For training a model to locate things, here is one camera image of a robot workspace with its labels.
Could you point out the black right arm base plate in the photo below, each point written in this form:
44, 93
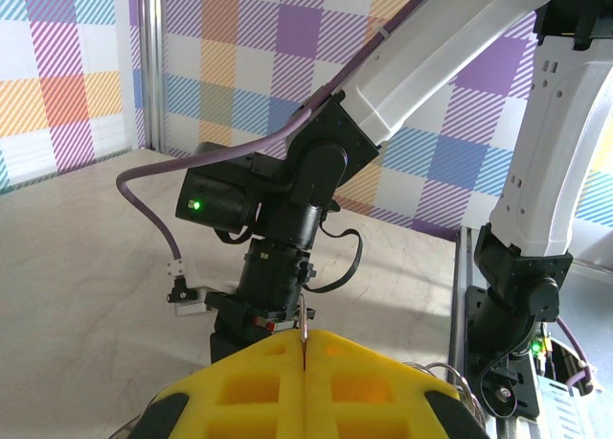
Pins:
522, 400

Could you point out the small circuit board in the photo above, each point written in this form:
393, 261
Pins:
538, 348

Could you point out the aluminium frame post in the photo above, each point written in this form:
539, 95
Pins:
151, 65

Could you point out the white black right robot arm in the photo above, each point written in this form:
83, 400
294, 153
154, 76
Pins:
541, 146

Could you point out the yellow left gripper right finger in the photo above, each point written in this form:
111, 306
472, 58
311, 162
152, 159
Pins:
364, 391

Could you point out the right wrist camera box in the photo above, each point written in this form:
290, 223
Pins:
191, 305

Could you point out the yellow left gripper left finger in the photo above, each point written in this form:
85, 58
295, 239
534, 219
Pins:
249, 391

